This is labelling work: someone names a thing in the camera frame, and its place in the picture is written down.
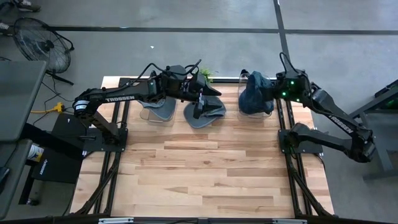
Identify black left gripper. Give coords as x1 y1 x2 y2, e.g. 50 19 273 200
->
182 73 223 119

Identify green plant in white pot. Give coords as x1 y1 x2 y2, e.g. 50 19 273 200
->
200 67 215 84

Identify clear plastic bin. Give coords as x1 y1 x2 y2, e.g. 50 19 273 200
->
237 70 277 119
138 74 178 127

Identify gray metal stand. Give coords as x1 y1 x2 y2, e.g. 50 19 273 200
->
349 79 398 182

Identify black control box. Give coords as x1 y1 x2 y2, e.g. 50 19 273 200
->
51 112 90 147

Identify yellow power plug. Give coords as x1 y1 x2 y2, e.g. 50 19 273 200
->
30 101 65 114

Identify black storage crate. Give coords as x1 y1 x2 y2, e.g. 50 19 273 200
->
30 148 84 185

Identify black floor fan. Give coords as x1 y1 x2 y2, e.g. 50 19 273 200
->
12 17 75 86

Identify white can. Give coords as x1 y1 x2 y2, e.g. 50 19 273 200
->
27 143 45 163

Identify gray desk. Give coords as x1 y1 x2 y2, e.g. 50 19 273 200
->
0 139 34 220
0 60 47 143

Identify black chair base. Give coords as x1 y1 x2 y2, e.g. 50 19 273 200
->
0 0 41 13

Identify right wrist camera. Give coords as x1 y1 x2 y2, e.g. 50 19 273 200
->
279 70 304 86

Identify black aluminium rig frame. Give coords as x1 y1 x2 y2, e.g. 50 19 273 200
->
70 76 335 224

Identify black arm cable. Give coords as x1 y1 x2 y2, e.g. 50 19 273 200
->
133 58 203 83
279 52 296 74

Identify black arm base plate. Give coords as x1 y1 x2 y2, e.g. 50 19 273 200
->
82 127 129 153
278 128 324 155

